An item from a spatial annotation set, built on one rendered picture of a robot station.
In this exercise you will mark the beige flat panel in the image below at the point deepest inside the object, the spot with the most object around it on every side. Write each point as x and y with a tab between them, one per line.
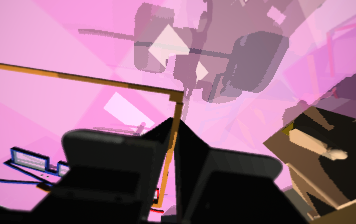
302	206

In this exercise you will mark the brown tortoiseshell glasses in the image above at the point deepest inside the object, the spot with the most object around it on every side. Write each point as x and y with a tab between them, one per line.
174	96

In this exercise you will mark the white rectangular block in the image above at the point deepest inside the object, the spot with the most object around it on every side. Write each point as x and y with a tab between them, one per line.
169	218

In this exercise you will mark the blue glasses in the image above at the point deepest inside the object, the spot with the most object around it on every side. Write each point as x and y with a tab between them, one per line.
36	162

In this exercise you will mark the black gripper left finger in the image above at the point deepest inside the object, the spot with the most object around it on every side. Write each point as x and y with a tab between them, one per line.
144	154

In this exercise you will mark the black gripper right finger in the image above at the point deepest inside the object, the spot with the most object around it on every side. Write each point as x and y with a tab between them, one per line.
194	160

